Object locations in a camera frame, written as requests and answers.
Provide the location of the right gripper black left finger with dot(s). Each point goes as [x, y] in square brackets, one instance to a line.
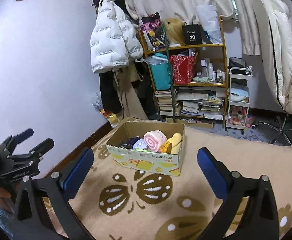
[31, 218]

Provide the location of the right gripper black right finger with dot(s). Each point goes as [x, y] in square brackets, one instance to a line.
[260, 217]

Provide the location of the black Face tissue pack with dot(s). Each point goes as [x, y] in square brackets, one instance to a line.
[125, 145]

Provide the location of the yellow plush toy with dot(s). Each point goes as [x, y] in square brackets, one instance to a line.
[172, 145]

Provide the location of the purple white plush doll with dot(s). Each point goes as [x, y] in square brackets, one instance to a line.
[137, 142]

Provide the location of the pink swirl roll plush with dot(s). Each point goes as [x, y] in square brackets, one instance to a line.
[154, 139]

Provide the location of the green tissue pack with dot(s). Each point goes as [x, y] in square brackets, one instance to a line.
[142, 150]

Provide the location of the person's left hand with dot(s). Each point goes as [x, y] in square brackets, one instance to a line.
[5, 201]

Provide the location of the chair base with wheels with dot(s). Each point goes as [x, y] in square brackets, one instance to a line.
[282, 127]

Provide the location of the flat cardboard box on floor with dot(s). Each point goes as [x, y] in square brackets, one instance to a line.
[193, 122]

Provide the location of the plastic bag with yellow toys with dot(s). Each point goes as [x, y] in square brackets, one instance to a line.
[109, 116]

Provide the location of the black hanging garment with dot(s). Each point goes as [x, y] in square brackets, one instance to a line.
[110, 99]

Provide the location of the open cardboard box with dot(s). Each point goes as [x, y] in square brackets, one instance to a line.
[155, 162]

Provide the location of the right pile of books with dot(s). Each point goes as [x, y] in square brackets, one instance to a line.
[201, 102]

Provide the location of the white rolling cart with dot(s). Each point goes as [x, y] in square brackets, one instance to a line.
[238, 98]

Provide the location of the beige trench coat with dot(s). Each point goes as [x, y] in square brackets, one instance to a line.
[131, 105]

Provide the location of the left stack of books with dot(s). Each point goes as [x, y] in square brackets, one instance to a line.
[165, 99]

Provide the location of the wooden bookshelf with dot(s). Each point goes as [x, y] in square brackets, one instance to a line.
[210, 68]

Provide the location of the white puffer jacket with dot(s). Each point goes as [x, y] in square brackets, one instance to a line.
[114, 43]

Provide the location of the red patterned gift bag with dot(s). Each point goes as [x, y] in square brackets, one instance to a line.
[183, 68]

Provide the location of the teal bag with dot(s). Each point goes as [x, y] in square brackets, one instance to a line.
[160, 71]

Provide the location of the cream folded mattress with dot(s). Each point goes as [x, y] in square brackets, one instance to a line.
[274, 20]

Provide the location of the black box marked 40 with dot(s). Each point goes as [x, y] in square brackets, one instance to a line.
[192, 34]

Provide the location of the black pink cartoon bag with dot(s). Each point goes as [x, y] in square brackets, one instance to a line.
[151, 27]

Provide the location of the blonde wig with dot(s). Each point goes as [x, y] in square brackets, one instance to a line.
[174, 31]

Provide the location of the white plastic package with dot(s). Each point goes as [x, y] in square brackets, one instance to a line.
[208, 19]

